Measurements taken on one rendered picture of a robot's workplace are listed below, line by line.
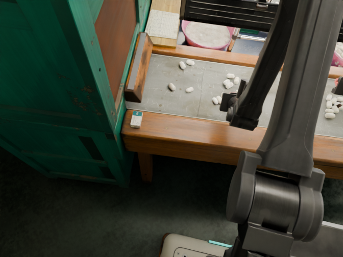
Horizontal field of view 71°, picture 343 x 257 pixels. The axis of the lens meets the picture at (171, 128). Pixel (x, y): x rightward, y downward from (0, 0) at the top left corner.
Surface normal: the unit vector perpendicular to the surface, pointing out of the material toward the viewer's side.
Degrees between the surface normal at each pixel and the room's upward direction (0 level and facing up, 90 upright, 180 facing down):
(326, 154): 0
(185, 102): 0
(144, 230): 0
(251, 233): 37
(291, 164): 28
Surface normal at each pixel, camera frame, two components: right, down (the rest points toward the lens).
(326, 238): 0.07, -0.44
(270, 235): -0.15, 0.15
